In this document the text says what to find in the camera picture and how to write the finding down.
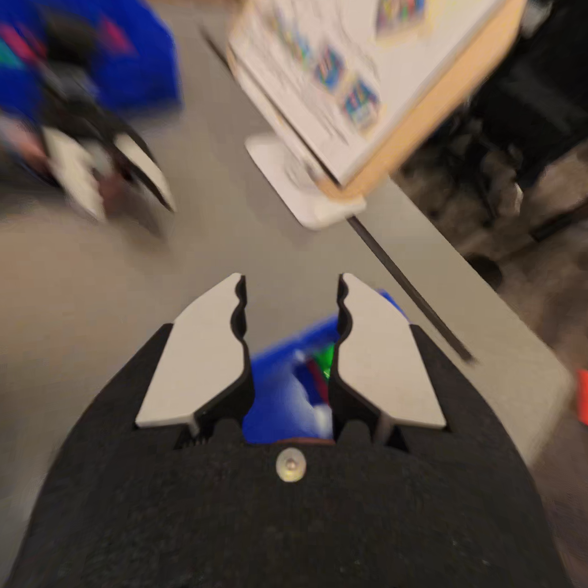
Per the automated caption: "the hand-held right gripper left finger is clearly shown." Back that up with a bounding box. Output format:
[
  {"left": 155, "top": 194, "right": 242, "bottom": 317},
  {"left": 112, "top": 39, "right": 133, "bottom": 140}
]
[{"left": 134, "top": 273, "right": 255, "bottom": 448}]

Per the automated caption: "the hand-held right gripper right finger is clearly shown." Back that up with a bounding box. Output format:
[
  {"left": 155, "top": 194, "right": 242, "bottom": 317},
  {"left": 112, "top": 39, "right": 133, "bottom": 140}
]
[{"left": 328, "top": 273, "right": 447, "bottom": 444}]

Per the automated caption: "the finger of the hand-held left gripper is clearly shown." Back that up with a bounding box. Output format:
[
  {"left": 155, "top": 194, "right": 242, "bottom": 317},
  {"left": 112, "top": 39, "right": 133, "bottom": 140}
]
[
  {"left": 114, "top": 133, "right": 176, "bottom": 213},
  {"left": 43, "top": 130, "right": 107, "bottom": 222}
]

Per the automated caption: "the blue plastic bin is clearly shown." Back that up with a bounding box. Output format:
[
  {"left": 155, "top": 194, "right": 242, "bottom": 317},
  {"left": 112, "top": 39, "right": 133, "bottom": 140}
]
[
  {"left": 0, "top": 0, "right": 181, "bottom": 122},
  {"left": 243, "top": 288, "right": 410, "bottom": 447}
]

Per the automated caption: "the person's left hand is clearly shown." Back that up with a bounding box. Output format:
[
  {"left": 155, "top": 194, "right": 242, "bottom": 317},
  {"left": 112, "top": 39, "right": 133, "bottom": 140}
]
[{"left": 0, "top": 116, "right": 50, "bottom": 182}]

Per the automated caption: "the orange traffic cone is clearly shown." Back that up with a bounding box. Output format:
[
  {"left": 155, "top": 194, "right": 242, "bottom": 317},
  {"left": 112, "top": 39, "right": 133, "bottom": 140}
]
[{"left": 575, "top": 369, "right": 588, "bottom": 426}]

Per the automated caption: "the printed instruction sheet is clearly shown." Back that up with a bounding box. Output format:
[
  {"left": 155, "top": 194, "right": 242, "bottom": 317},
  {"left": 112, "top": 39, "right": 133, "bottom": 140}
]
[{"left": 230, "top": 0, "right": 506, "bottom": 184}]

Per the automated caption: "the white document stand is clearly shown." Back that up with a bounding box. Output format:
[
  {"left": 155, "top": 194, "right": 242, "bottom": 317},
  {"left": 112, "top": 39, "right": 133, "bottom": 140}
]
[{"left": 226, "top": 0, "right": 528, "bottom": 230}]

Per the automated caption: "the black office chair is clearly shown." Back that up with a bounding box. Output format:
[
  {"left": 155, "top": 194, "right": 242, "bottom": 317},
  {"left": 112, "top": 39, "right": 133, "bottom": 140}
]
[{"left": 469, "top": 0, "right": 588, "bottom": 258}]

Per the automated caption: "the dark grey desk cable cover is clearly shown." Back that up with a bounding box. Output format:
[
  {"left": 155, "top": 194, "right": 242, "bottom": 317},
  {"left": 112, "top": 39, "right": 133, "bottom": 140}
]
[{"left": 200, "top": 25, "right": 477, "bottom": 364}]

